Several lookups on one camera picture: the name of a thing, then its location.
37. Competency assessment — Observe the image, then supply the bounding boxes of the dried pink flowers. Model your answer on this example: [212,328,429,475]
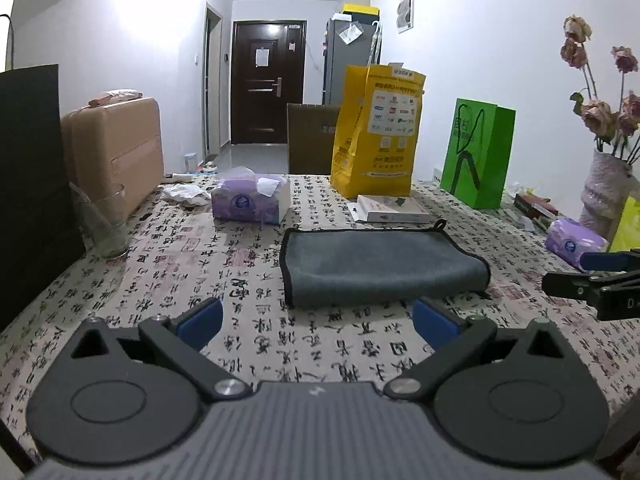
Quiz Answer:
[559,14,640,166]

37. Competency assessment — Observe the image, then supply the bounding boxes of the purple tissue pack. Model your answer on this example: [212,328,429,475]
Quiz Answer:
[544,217,609,267]
[211,165,292,225]

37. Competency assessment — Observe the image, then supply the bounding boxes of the red box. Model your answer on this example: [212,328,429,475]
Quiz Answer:
[513,192,560,221]

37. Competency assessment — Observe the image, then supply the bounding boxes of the crumpled white tissue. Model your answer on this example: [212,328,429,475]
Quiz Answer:
[162,183,212,207]

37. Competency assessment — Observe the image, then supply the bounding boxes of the wrapped pink packet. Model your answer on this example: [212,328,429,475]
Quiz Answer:
[88,90,144,107]

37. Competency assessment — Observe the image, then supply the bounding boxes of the yellow paper bag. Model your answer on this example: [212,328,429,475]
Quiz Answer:
[330,62,427,199]

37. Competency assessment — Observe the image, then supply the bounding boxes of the white flat box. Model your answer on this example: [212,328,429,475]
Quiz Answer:
[348,193,432,225]

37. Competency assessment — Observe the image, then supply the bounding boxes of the grey refrigerator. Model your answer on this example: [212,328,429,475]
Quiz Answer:
[322,14,384,107]

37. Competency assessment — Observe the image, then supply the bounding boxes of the green paper bag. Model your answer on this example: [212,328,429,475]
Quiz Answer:
[440,97,516,210]

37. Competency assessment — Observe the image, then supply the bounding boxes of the white umbrella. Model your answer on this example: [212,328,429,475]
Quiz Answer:
[369,19,384,67]

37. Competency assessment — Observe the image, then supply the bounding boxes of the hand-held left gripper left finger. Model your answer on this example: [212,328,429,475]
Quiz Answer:
[69,297,252,404]

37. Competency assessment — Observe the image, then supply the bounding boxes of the clear drinking glass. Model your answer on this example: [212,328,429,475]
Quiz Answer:
[69,182,129,260]

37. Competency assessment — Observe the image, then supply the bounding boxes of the yellow-green bag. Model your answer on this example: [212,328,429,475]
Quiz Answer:
[607,195,640,254]

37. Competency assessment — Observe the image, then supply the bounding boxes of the brown cardboard box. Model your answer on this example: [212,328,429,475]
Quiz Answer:
[286,103,342,175]
[59,95,165,221]

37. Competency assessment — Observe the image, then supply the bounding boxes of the white textured vase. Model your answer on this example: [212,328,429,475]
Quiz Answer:
[578,147,637,241]

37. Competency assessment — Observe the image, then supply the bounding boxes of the grey towel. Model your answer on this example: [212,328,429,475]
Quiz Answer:
[280,219,492,309]

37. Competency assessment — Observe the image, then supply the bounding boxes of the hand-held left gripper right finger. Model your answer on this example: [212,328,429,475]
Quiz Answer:
[383,297,572,403]

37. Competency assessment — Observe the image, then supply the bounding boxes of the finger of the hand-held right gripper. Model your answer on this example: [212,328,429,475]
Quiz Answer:
[580,248,640,272]
[541,270,640,307]

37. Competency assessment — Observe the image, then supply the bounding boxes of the black paper bag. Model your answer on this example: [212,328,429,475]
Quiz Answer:
[0,63,87,334]

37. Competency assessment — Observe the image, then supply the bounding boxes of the dark brown door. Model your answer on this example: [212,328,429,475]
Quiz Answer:
[231,19,307,146]

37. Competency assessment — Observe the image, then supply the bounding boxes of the framed wall picture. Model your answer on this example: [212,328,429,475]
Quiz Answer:
[396,0,416,35]

